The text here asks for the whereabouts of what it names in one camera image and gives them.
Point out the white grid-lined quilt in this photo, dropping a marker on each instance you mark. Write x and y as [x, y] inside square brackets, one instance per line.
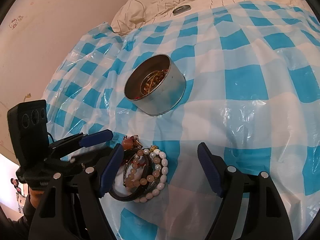
[200, 0]

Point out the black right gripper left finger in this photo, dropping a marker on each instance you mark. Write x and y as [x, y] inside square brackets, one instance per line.
[70, 207]

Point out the person's left hand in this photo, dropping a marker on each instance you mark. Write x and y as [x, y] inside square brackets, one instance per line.
[32, 201]

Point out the silver tin lid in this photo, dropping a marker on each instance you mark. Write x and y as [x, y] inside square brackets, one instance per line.
[181, 9]

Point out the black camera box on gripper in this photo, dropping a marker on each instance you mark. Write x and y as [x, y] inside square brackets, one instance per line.
[27, 123]

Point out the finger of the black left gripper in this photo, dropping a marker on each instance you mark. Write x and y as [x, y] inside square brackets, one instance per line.
[97, 137]
[90, 157]

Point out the round silver metal tin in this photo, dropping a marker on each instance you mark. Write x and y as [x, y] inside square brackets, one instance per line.
[156, 85]

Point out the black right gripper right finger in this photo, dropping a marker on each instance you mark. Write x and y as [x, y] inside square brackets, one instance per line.
[251, 199]

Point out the blue white checkered plastic sheet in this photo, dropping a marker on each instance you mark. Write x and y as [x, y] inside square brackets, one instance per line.
[252, 95]

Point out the black cord bangle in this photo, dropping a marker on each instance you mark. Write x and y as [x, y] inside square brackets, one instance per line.
[142, 175]

